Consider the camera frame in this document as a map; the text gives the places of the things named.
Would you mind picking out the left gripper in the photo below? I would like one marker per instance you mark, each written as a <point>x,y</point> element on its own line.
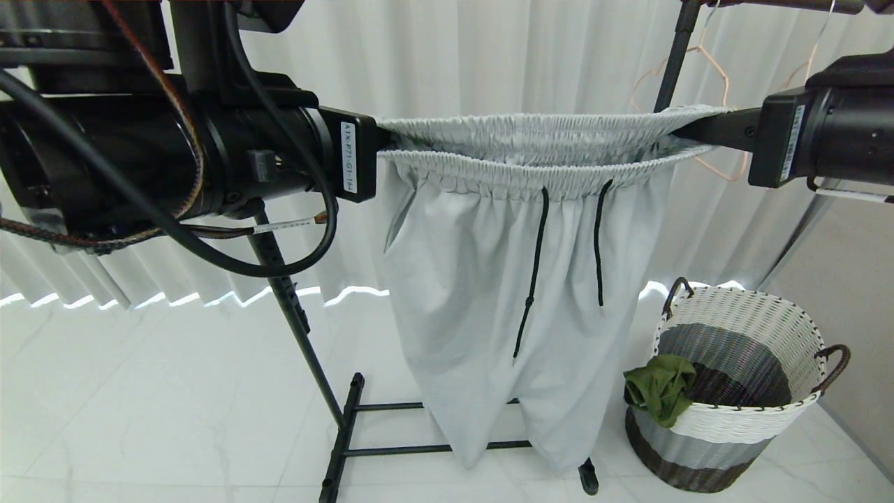
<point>265,147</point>

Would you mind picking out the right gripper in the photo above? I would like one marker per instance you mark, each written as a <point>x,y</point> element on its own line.
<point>845,119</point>

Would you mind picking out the pink clothes hanger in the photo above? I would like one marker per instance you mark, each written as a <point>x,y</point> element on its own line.
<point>810,63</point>
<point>727,91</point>

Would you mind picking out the pale grey shorts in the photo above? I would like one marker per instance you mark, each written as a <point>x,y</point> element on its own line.
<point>475,279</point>

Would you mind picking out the green long-sleeved shirt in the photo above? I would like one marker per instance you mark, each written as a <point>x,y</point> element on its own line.
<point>660,388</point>

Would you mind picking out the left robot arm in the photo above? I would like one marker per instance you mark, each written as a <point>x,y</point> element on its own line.
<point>70,42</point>

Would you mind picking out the white laundry basket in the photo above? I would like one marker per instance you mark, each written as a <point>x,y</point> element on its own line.
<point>740,314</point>

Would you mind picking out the black clothes rack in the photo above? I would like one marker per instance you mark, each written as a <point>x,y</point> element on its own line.
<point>345,433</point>

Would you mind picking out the white curtain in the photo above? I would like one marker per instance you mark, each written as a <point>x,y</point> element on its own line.
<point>489,56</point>

